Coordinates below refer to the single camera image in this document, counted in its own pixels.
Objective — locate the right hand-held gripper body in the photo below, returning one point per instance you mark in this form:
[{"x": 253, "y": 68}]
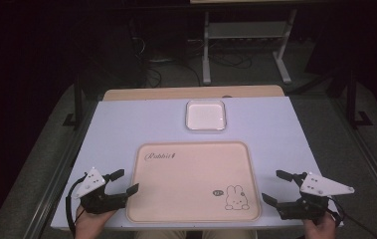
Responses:
[{"x": 313, "y": 195}]

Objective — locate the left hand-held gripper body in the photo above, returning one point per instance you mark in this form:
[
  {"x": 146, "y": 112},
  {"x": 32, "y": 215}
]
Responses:
[{"x": 91, "y": 186}]

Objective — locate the person's right hand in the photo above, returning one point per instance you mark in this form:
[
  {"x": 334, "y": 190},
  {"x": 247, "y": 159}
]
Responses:
[{"x": 320, "y": 229}]

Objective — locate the person's left hand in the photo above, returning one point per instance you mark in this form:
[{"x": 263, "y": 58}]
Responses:
[{"x": 91, "y": 224}]

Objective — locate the white table board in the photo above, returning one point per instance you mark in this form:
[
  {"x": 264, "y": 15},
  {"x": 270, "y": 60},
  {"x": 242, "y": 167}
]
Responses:
[{"x": 126, "y": 126}]

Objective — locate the pink tray with rabbit print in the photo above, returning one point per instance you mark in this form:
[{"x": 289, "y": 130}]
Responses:
[{"x": 192, "y": 186}]

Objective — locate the black metal stand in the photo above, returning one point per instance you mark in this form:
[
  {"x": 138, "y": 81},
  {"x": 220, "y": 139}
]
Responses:
[
  {"x": 78, "y": 99},
  {"x": 351, "y": 99}
]

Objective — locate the clear square dish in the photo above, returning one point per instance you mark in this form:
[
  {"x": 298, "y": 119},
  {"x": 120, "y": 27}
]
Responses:
[{"x": 206, "y": 115}]

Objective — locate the wooden table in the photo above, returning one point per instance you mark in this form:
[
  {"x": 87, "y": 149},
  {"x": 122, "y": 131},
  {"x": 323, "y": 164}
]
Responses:
[{"x": 176, "y": 92}]

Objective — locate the white metal stand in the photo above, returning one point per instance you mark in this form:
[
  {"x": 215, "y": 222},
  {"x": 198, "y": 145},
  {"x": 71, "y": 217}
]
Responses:
[{"x": 206, "y": 49}]

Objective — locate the metal frame rail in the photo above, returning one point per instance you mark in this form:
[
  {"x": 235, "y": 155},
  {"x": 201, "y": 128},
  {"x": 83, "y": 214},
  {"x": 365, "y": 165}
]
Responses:
[
  {"x": 56, "y": 172},
  {"x": 368, "y": 156}
]

